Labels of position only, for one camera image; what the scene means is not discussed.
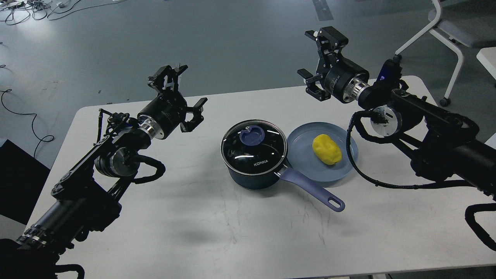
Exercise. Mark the glass pot lid blue knob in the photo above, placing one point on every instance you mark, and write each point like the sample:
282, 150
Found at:
254, 147

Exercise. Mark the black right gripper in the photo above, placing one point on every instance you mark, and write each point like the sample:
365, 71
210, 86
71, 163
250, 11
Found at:
342, 76

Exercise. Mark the dark blue saucepan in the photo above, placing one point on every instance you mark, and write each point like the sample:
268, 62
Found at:
286, 173

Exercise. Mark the white frame grey chair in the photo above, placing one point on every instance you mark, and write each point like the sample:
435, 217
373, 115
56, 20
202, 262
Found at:
470, 23

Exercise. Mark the black box at left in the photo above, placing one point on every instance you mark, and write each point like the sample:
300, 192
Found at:
22, 178

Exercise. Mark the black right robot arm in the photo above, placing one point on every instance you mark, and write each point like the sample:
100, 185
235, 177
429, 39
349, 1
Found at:
441, 145

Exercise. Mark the blue round plate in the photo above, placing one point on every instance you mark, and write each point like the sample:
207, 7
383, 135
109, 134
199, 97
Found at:
302, 157

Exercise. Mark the white table corner right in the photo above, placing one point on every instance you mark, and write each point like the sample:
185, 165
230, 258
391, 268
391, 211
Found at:
487, 57

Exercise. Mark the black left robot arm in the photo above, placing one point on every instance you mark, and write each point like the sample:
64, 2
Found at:
87, 196

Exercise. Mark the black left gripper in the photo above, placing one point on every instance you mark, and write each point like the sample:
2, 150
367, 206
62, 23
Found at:
163, 114

